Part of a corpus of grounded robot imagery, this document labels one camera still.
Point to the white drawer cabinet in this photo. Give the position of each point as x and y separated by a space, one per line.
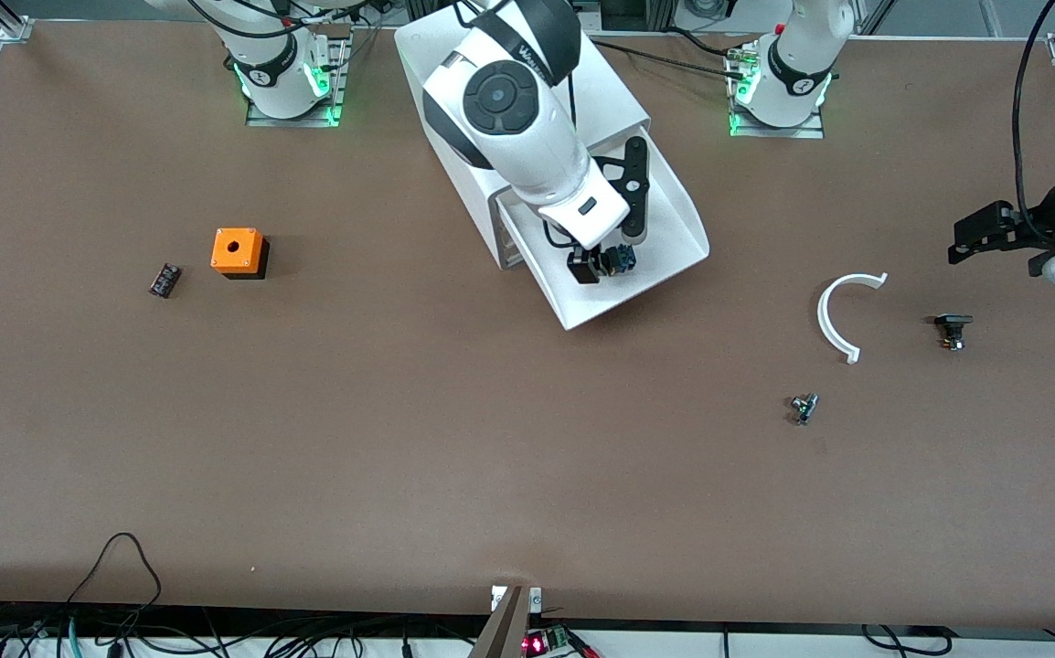
422 55

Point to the orange box with black base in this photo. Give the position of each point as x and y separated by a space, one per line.
237 247

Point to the blue black push button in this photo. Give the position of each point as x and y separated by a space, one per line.
625 260

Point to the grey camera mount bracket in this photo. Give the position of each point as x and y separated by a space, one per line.
505 626

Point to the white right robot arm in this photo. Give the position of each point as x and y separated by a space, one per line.
500 96

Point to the small black contact block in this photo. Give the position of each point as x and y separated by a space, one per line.
165 281

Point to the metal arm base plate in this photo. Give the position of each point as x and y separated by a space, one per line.
271 118
802 132

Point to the small metal connector piece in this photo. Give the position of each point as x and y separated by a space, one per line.
803 408

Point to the white curved plastic piece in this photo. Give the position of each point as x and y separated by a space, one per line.
825 320

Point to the circuit board with red light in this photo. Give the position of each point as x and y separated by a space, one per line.
546 642

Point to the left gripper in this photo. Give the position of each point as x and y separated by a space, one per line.
1019 230

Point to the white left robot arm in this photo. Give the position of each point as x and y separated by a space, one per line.
797 64

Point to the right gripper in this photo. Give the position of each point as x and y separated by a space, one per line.
585 265

